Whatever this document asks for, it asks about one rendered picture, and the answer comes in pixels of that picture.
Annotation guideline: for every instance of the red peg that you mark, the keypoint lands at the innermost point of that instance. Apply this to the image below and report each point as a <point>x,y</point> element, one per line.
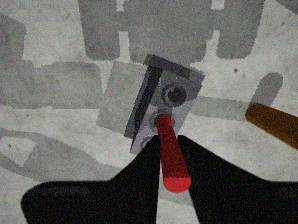
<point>175,174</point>

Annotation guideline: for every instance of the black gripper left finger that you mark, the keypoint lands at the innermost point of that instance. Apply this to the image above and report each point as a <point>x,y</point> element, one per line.
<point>130,197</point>

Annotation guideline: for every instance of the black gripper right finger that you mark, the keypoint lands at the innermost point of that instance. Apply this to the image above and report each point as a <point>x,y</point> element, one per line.
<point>223,193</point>

